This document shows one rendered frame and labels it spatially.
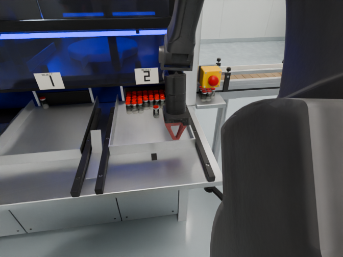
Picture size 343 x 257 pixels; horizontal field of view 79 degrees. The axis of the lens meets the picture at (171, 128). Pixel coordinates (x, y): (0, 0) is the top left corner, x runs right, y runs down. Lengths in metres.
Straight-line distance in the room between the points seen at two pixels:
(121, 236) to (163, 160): 0.95
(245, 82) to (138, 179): 0.69
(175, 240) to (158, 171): 0.91
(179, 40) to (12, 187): 0.55
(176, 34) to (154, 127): 0.37
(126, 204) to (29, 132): 0.68
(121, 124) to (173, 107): 0.28
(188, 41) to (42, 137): 0.57
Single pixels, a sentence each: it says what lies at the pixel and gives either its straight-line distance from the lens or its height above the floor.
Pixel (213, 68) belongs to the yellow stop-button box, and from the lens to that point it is 0.85.
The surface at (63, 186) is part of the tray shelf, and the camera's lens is 0.62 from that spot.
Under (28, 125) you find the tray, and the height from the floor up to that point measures 0.88.
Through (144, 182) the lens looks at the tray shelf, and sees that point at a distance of 0.56.
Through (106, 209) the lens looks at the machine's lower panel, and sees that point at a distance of 1.34.
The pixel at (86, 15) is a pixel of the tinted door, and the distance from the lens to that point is 0.77.
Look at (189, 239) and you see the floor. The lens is 1.46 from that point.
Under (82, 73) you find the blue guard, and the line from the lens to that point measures 0.81.
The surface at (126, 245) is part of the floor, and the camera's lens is 1.47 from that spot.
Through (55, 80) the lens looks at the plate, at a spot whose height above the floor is 1.02.
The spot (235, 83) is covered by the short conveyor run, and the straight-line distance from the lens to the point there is 1.02.
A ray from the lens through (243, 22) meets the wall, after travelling 5.96.
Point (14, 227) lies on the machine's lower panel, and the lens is 1.58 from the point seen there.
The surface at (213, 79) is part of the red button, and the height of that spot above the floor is 1.01.
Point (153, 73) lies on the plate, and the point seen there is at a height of 1.03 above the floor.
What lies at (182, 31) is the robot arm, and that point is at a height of 1.23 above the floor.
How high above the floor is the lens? 1.31
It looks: 36 degrees down
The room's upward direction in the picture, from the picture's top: straight up
